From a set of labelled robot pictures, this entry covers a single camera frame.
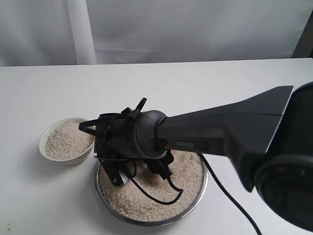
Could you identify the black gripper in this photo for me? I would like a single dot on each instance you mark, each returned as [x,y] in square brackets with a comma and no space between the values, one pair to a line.
[131,135]

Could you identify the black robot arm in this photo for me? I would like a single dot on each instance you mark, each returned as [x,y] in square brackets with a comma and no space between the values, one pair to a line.
[268,138]

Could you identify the steel pan of rice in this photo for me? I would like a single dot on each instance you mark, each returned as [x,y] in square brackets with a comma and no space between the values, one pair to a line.
[149,201]

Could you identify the white ceramic bowl with rice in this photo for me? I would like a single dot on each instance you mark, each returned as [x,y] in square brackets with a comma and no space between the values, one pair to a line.
[64,143]

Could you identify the grey backdrop sheet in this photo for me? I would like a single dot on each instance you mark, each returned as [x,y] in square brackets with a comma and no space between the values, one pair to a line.
[38,32]

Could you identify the white roll post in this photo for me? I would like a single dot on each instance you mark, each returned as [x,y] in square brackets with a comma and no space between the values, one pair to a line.
[81,32]

